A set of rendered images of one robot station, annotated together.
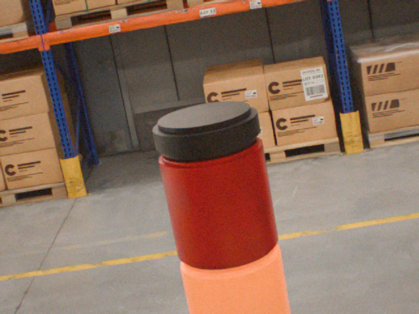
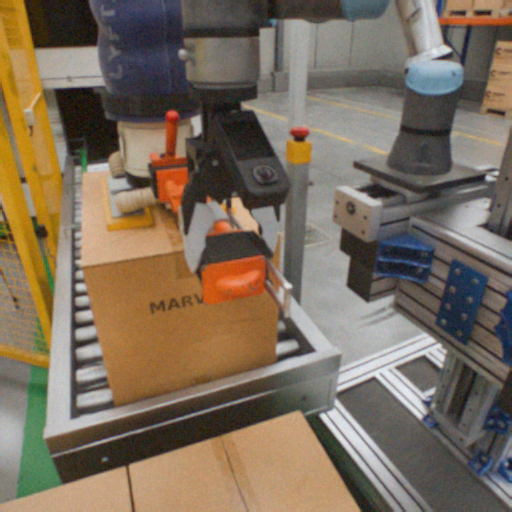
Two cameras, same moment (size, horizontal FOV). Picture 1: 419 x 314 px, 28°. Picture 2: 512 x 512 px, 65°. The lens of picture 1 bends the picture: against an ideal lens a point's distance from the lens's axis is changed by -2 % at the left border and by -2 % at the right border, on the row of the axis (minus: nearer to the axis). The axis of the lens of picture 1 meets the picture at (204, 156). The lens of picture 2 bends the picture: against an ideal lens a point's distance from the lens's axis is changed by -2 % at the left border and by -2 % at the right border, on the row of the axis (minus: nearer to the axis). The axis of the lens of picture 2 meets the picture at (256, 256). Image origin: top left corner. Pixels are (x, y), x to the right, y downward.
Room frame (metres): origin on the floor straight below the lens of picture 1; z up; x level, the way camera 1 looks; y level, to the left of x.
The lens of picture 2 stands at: (0.30, -1.95, 1.33)
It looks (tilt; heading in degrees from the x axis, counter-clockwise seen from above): 29 degrees down; 58
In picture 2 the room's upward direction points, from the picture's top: straight up
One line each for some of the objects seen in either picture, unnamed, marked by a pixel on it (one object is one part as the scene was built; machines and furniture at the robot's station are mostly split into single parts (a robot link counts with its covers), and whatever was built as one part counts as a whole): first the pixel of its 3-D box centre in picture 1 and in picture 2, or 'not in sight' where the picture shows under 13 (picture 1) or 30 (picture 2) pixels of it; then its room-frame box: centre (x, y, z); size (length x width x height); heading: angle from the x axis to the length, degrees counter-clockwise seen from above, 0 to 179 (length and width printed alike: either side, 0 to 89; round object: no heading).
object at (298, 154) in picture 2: not in sight; (292, 268); (1.17, -0.84, 0.50); 0.07 x 0.07 x 1.00; 79
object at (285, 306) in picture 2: not in sight; (251, 239); (0.57, -1.52, 1.07); 0.31 x 0.03 x 0.05; 78
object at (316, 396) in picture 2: not in sight; (211, 426); (0.57, -1.32, 0.47); 0.70 x 0.03 x 0.15; 169
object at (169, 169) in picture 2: not in sight; (176, 178); (0.58, -1.22, 1.08); 0.10 x 0.08 x 0.06; 168
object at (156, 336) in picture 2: not in sight; (171, 264); (0.63, -0.98, 0.75); 0.60 x 0.40 x 0.40; 78
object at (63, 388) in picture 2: not in sight; (70, 239); (0.47, -0.10, 0.50); 2.31 x 0.05 x 0.19; 79
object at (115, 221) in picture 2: not in sight; (123, 192); (0.54, -0.95, 0.97); 0.34 x 0.10 x 0.05; 78
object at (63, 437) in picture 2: not in sight; (208, 396); (0.57, -1.31, 0.58); 0.70 x 0.03 x 0.06; 169
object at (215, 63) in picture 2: not in sight; (220, 63); (0.51, -1.54, 1.30); 0.08 x 0.08 x 0.05
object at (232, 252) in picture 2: not in sight; (224, 264); (0.50, -1.56, 1.08); 0.08 x 0.07 x 0.05; 78
